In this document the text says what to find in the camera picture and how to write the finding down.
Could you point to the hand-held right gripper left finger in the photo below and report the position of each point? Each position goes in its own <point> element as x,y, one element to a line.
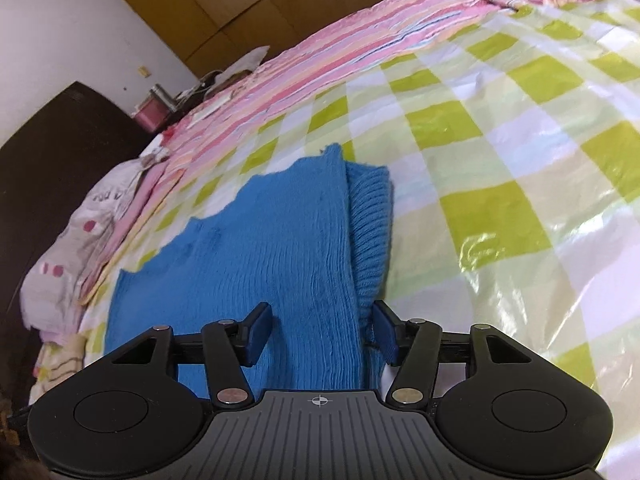
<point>259,332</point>

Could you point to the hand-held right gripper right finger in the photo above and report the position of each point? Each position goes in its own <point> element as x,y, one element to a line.
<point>386,332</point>

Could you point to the blue striped knit sweater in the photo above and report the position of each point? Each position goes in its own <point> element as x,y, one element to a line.
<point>280,260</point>

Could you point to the grey pillow with pink dots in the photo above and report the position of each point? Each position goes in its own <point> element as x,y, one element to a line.
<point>85,240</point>

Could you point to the tan striped folded cloth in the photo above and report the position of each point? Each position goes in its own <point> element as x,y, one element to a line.
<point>62,360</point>

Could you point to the green checked bed sheet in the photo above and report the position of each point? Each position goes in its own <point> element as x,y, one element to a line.
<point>500,160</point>

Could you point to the pink storage box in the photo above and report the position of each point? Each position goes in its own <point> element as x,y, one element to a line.
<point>152,115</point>

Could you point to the steel thermos bottle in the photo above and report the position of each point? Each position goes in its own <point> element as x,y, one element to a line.
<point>164,96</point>

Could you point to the grey cloth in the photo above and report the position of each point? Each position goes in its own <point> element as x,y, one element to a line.
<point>250,62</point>

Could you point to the dark wooden headboard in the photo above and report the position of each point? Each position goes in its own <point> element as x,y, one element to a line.
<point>45,160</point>

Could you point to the pink striped blanket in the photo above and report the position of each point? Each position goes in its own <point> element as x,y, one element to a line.
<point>325,60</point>

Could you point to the wooden wardrobe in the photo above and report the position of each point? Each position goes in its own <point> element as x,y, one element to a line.
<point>240,0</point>

